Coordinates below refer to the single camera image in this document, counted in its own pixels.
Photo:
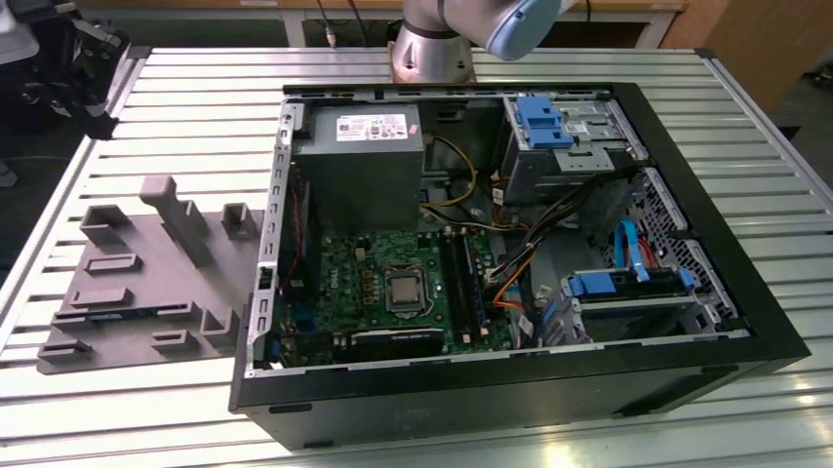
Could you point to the white board connector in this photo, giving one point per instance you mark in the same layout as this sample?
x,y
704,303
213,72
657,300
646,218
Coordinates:
x,y
493,277

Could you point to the CPU socket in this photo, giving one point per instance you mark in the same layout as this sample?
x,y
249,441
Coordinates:
x,y
406,312

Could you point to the hard disk in blue carrier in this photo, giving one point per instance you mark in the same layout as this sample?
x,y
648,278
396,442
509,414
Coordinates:
x,y
596,285

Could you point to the RAM stick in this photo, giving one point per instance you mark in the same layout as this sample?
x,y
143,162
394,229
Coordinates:
x,y
114,316
481,297

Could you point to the wooden cabinet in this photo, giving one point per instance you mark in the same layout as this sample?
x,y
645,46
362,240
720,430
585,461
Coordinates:
x,y
768,44

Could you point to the silver CPU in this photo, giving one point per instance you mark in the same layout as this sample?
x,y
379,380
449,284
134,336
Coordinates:
x,y
404,291

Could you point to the black RAM slot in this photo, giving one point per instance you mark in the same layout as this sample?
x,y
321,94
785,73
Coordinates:
x,y
461,287
448,283

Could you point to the black graphics card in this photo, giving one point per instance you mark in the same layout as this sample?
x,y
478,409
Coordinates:
x,y
397,341

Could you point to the grey stand foot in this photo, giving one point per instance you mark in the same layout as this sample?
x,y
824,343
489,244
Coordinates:
x,y
6,175

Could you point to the blue plastic drive latch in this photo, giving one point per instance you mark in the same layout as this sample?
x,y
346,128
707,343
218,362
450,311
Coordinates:
x,y
544,127

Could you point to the green motherboard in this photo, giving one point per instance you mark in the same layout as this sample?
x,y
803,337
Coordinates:
x,y
345,253

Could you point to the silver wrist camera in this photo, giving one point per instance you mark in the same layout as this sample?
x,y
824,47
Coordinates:
x,y
16,41

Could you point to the grey parts rack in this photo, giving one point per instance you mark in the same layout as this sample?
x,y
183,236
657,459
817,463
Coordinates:
x,y
150,273

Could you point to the black PC case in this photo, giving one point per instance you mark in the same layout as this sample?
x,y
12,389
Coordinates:
x,y
521,404

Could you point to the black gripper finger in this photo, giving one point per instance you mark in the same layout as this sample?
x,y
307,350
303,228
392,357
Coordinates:
x,y
98,34
100,122

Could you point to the metal disk bay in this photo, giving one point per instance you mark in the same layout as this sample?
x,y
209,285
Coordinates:
x,y
644,303

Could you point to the grey power supply unit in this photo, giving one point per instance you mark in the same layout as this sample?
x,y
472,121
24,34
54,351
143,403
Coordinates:
x,y
358,166

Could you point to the metal drive cage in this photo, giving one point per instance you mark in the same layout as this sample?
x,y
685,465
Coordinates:
x,y
586,161

